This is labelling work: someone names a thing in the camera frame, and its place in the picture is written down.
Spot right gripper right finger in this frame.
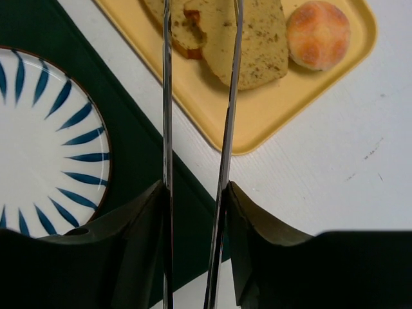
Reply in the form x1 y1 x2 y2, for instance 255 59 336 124
226 182 411 308

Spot yellow tray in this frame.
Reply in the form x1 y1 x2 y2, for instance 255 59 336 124
96 1 377 155

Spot seeded bread slice front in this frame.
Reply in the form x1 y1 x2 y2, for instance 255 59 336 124
143 0 203 60

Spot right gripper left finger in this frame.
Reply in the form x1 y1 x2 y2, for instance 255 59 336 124
1 182 165 308

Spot metal tongs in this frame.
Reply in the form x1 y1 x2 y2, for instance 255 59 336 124
162 1 244 308

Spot seeded bread slice back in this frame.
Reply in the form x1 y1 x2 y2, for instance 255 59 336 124
184 0 288 90

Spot dark green cloth mat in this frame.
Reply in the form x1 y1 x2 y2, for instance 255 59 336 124
0 0 232 309

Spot blue striped white plate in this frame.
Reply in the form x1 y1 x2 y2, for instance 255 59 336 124
1 48 111 238

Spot seeded bread slice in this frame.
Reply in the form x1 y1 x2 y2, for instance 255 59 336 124
184 0 288 90
143 0 203 60

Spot round bread bun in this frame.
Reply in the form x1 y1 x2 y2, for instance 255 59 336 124
286 1 351 71

